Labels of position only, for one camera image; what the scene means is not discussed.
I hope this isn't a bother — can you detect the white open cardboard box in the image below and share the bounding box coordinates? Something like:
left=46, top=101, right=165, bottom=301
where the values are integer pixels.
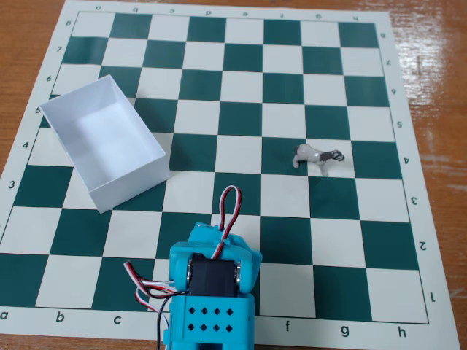
left=39, top=74, right=171, bottom=214

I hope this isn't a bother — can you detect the green white chessboard mat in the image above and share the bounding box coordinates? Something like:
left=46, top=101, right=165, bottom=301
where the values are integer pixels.
left=0, top=0, right=461, bottom=350

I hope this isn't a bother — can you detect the looped red white black cable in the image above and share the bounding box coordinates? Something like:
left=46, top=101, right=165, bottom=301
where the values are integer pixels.
left=211, top=184, right=243, bottom=258

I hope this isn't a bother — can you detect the red white black servo cable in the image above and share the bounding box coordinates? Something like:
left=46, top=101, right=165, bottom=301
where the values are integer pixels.
left=123, top=260, right=177, bottom=297

